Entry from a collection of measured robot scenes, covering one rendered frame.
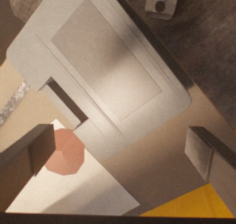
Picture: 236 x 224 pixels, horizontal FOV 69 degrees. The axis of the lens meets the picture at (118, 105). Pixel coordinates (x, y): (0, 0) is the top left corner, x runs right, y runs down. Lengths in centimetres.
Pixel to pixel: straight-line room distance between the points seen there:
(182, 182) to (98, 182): 20
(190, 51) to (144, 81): 105
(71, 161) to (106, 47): 28
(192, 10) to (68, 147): 113
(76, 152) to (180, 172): 24
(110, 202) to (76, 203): 10
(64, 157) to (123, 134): 18
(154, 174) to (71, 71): 29
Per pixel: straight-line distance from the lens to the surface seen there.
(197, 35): 130
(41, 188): 59
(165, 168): 42
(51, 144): 16
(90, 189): 51
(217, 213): 129
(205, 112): 36
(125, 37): 26
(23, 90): 44
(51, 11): 30
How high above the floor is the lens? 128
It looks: 67 degrees down
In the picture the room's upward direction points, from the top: 148 degrees counter-clockwise
